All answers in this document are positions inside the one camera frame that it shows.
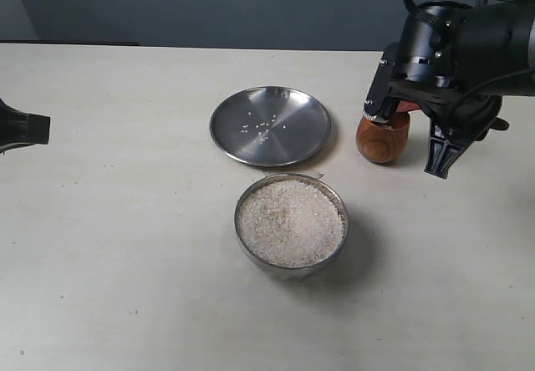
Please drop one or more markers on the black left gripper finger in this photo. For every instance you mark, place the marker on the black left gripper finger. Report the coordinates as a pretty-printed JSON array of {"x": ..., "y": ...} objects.
[{"x": 19, "y": 129}]

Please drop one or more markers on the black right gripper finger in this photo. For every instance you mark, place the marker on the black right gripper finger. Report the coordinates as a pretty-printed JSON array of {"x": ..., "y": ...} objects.
[
  {"x": 382, "y": 99},
  {"x": 445, "y": 147}
]

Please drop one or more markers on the round steel plate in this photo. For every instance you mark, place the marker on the round steel plate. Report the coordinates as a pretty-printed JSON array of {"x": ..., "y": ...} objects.
[{"x": 270, "y": 126}]

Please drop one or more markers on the dark red wooden spoon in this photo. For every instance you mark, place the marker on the dark red wooden spoon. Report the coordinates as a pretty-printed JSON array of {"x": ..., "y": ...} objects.
[{"x": 407, "y": 107}]

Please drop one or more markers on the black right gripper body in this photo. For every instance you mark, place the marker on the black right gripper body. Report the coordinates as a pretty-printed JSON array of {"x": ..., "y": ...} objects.
[{"x": 441, "y": 99}]

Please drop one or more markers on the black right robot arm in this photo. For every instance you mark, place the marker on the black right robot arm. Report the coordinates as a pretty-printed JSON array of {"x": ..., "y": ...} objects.
[{"x": 457, "y": 73}]

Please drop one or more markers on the brown wooden cup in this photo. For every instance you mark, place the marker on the brown wooden cup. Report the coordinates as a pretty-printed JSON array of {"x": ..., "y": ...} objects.
[{"x": 383, "y": 143}]

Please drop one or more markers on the steel bowl of rice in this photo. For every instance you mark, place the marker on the steel bowl of rice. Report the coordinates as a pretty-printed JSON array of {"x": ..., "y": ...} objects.
[{"x": 291, "y": 225}]

